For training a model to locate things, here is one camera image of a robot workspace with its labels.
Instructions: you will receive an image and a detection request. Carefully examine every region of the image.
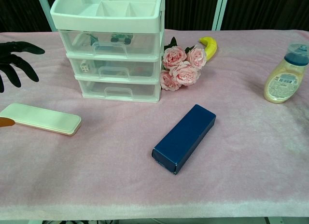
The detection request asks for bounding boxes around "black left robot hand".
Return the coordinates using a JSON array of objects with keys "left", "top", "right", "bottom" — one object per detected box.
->
[{"left": 0, "top": 42, "right": 45, "bottom": 128}]

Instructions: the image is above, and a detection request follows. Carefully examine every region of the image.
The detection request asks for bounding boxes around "clear drawer holding binder clips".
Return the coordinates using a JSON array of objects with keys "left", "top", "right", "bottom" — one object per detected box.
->
[{"left": 59, "top": 30, "right": 161, "bottom": 58}]

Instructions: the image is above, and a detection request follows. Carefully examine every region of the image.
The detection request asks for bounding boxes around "small green toy tank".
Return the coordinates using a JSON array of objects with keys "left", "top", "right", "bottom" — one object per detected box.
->
[{"left": 110, "top": 33, "right": 134, "bottom": 44}]

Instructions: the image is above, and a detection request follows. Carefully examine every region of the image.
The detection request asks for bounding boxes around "empty clear plastic drawer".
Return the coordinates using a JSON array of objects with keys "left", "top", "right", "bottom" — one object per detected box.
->
[{"left": 76, "top": 78, "right": 160, "bottom": 101}]

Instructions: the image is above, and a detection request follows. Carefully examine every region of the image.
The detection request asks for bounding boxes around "cream flat pencil case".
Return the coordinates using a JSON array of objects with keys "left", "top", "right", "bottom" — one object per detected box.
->
[{"left": 0, "top": 102, "right": 82, "bottom": 137}]

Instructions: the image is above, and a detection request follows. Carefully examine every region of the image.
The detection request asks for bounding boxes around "pink fleece table cloth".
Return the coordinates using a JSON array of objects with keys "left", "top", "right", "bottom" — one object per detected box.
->
[{"left": 0, "top": 28, "right": 309, "bottom": 221}]

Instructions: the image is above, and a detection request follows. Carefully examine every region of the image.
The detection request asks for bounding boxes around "pink artificial rose bouquet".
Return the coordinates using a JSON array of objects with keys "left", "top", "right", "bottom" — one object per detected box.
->
[{"left": 159, "top": 36, "right": 208, "bottom": 91}]

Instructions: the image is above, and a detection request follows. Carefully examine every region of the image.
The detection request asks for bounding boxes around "dark blue cardboard box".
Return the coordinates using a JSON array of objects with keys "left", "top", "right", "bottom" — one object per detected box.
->
[{"left": 151, "top": 103, "right": 217, "bottom": 176}]

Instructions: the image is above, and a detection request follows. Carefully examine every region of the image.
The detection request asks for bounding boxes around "yellow toy banana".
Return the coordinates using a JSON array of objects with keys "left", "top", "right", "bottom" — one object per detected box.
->
[{"left": 198, "top": 36, "right": 218, "bottom": 62}]

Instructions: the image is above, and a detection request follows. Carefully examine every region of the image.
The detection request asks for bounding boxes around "black curtain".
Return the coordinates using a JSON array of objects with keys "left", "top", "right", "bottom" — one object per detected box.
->
[{"left": 0, "top": 0, "right": 309, "bottom": 33}]

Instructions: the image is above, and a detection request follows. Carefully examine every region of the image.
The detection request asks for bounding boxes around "cream bottle with blue cap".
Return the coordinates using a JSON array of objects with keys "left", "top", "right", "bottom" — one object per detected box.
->
[{"left": 263, "top": 42, "right": 309, "bottom": 104}]

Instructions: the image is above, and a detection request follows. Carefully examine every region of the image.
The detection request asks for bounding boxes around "white frame post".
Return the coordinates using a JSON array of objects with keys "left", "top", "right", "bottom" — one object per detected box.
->
[
  {"left": 35, "top": 0, "right": 60, "bottom": 33},
  {"left": 211, "top": 0, "right": 230, "bottom": 31}
]

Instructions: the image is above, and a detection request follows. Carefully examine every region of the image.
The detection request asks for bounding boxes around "white plastic drawer organizer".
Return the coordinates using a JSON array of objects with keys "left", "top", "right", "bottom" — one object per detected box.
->
[{"left": 50, "top": 0, "right": 166, "bottom": 104}]

